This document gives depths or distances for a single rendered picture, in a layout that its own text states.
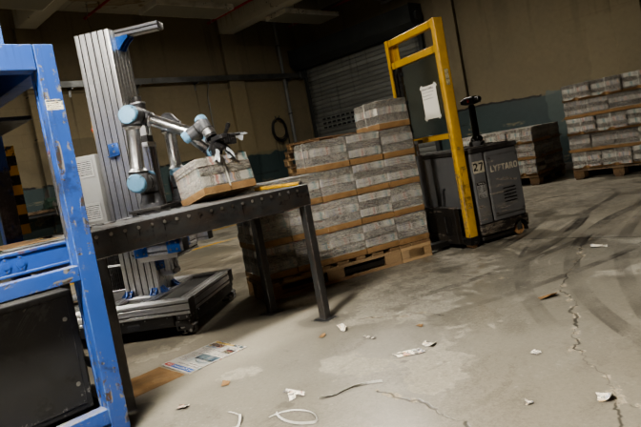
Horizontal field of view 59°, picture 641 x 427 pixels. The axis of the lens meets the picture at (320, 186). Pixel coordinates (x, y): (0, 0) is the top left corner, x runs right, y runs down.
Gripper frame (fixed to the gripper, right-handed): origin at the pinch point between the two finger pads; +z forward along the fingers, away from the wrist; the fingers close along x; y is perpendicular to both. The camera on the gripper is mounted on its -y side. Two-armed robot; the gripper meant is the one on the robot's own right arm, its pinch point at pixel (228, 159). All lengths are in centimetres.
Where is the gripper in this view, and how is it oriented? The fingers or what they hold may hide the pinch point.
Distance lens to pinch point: 337.4
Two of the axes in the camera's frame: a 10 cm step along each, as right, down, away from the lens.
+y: -4.7, 6.0, 6.5
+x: -7.0, 1.9, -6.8
